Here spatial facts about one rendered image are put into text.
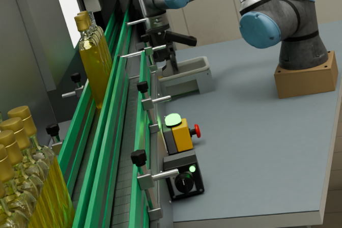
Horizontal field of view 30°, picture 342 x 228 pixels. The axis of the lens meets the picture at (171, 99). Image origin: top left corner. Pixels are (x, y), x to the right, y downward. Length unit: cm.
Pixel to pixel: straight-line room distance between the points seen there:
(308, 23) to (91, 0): 141
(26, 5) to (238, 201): 83
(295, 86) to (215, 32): 288
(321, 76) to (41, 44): 83
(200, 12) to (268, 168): 333
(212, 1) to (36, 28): 302
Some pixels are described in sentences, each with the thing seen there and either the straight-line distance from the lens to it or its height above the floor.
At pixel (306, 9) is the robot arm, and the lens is 195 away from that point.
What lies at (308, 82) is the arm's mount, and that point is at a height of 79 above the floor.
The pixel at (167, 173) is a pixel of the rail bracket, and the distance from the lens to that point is 114.
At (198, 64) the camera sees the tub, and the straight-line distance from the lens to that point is 237.
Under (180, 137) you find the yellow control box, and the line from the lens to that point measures 175.
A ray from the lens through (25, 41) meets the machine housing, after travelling 182.
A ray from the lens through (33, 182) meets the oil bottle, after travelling 93.
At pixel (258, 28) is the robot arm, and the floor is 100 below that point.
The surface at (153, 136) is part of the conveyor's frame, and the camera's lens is 157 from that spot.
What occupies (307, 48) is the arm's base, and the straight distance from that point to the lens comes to 198.
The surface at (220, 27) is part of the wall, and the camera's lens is 480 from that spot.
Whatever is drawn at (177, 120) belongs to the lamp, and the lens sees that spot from 175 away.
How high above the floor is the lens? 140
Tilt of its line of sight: 17 degrees down
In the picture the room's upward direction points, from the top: 15 degrees counter-clockwise
